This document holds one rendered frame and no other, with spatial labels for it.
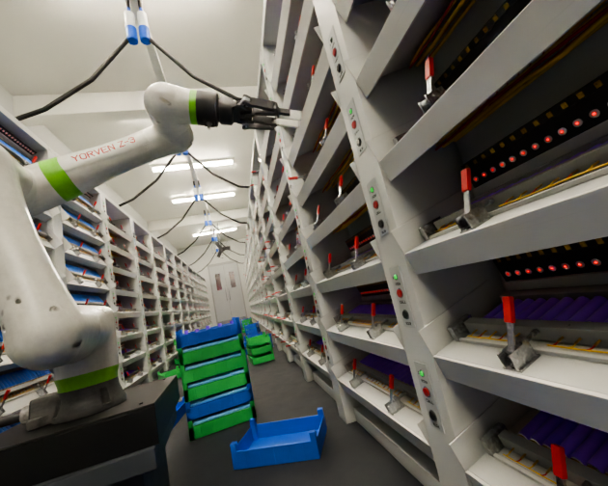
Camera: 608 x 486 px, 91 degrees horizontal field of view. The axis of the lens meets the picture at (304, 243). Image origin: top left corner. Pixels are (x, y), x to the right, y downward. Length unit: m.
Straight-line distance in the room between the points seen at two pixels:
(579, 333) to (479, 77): 0.33
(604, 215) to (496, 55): 0.20
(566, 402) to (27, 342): 0.81
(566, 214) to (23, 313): 0.83
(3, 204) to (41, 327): 0.27
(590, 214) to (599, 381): 0.17
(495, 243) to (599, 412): 0.19
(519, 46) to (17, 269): 0.86
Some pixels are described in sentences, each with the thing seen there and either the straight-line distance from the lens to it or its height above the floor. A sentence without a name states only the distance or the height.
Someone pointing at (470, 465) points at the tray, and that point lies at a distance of 0.69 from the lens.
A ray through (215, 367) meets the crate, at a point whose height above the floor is 0.27.
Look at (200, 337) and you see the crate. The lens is 1.57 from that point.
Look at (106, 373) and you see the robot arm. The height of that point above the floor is 0.43.
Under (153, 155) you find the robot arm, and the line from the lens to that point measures 1.04.
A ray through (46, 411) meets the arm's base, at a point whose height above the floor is 0.39.
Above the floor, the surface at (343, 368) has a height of 0.20.
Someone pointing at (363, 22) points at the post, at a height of 1.08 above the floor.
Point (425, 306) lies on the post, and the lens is 0.61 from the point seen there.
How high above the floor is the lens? 0.51
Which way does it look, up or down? 10 degrees up
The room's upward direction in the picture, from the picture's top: 13 degrees counter-clockwise
